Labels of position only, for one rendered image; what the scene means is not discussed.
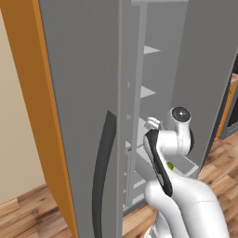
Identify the grey freezer drawer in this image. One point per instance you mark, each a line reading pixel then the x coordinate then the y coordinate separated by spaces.
pixel 189 165

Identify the grey fridge shelf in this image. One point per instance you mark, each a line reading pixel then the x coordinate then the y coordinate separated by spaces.
pixel 150 49
pixel 146 92

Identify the grey fridge body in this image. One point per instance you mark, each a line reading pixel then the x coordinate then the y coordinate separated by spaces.
pixel 164 31

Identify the plain grey fridge door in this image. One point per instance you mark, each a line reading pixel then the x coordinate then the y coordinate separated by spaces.
pixel 204 62

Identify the green lime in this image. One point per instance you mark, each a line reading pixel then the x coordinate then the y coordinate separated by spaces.
pixel 170 166

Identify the orange wooden cabinet panel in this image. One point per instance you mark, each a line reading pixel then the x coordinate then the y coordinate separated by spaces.
pixel 31 93

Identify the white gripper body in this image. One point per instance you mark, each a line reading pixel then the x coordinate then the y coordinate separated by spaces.
pixel 152 123

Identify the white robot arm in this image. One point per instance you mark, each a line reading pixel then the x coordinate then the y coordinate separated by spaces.
pixel 192 204

